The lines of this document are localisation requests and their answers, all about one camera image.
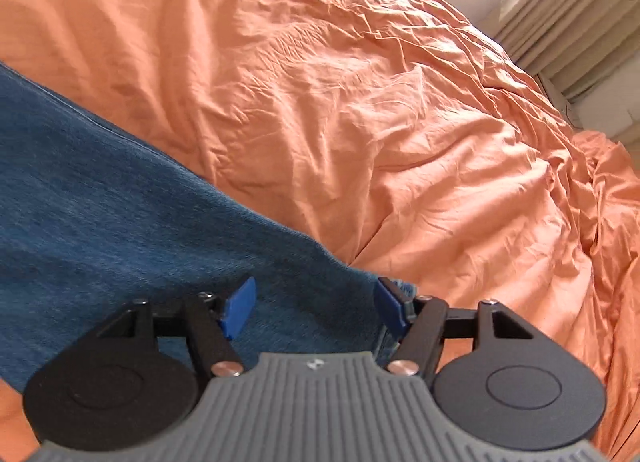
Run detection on beige pleated curtain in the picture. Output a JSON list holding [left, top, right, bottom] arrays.
[[492, 0, 640, 102]]

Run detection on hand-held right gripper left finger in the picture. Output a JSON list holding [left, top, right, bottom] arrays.
[[92, 276, 257, 379]]

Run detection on blue denim pants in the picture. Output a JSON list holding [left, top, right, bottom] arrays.
[[0, 62, 419, 393]]

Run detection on orange bed cover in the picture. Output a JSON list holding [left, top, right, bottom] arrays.
[[0, 0, 640, 462]]

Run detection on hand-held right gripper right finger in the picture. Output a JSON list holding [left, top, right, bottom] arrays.
[[375, 276, 539, 378]]

